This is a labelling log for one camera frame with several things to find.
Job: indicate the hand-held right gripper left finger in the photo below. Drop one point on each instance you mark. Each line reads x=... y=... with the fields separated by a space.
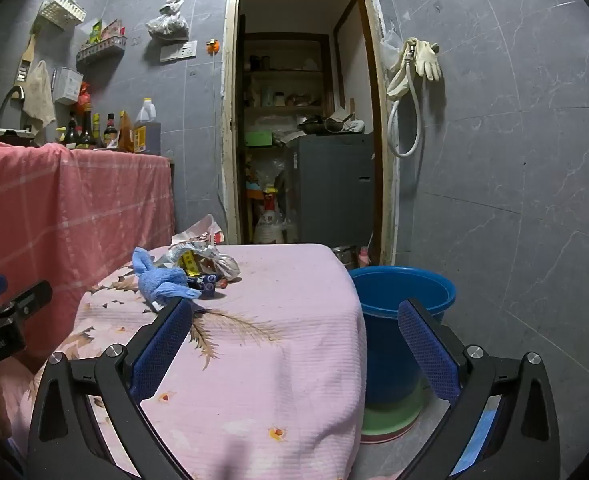
x=162 y=345

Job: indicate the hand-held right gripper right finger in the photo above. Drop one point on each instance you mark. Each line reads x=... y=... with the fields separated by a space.
x=427 y=350

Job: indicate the blue plastic bucket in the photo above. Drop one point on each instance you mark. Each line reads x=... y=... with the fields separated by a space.
x=374 y=350

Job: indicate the blue rag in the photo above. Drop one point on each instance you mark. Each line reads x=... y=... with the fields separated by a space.
x=164 y=280

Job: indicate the dark blue printed wrapper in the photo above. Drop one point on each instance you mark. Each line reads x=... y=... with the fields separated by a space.
x=208 y=285

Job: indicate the yellow packet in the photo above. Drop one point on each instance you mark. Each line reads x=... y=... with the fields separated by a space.
x=189 y=262

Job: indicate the silver foil wrapper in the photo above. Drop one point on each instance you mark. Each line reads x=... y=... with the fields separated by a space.
x=222 y=265

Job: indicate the red and white wrapper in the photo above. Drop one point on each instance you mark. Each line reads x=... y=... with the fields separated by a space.
x=202 y=227

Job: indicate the green plastic basin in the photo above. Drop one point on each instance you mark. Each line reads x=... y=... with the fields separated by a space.
x=389 y=417

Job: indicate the pink checked cloth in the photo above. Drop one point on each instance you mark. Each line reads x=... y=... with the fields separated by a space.
x=74 y=210

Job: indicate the pink bottle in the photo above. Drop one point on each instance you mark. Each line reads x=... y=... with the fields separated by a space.
x=363 y=257

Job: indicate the steel pot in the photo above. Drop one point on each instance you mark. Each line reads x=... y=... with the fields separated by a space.
x=343 y=255

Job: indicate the white cooking pot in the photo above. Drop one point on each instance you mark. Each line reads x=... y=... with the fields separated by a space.
x=2 y=132

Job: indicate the red white bottle on floor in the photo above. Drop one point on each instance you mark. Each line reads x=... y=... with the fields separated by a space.
x=269 y=222

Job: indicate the small green bottle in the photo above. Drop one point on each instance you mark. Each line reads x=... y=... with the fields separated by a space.
x=60 y=135

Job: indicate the dark sauce bottle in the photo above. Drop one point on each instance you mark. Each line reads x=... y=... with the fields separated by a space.
x=71 y=134

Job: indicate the tall dark bottle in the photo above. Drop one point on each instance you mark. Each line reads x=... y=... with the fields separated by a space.
x=86 y=130

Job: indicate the dark bottle with yellow cap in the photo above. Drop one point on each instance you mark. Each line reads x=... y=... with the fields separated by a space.
x=97 y=132

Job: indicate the metal faucet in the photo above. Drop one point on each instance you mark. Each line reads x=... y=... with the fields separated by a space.
x=4 y=105

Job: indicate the dark bottle with red cap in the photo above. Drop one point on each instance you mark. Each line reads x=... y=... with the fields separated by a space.
x=110 y=132

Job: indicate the grey washing machine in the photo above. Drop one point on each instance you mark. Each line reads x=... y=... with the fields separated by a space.
x=329 y=190

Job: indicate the amber sauce bottle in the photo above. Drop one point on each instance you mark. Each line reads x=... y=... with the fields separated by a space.
x=126 y=132

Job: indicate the hanging beige rag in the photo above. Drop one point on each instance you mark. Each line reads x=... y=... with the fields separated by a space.
x=39 y=97

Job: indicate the large oil jug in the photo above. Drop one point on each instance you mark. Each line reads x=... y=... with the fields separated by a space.
x=147 y=127

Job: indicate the red hanging bag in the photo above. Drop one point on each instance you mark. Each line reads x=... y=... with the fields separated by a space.
x=83 y=97

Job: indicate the green box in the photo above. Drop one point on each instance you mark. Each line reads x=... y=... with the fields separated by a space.
x=258 y=138

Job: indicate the wooden spatula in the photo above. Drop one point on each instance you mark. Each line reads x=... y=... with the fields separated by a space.
x=28 y=57

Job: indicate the black wok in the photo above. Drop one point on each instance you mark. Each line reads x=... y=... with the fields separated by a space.
x=314 y=126

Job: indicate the wooden shelf unit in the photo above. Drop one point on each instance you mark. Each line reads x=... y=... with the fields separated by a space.
x=284 y=72

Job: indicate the clear plastic bag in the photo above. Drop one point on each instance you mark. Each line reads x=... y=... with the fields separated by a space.
x=390 y=45

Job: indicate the hanging filled plastic bag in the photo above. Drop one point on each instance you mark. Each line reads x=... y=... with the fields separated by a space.
x=168 y=20

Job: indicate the white wall box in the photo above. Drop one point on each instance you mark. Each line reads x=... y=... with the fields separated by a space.
x=68 y=86

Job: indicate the wooden door frame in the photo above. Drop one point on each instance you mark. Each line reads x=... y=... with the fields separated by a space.
x=229 y=110

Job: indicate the wall spice rack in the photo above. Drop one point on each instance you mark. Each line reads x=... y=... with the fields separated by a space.
x=102 y=50

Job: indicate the wall socket plate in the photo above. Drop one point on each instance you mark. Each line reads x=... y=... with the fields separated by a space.
x=177 y=51

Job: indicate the white wall basket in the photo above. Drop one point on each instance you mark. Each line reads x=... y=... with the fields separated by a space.
x=63 y=7

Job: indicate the orange wall hook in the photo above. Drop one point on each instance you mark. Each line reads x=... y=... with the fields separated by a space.
x=213 y=46

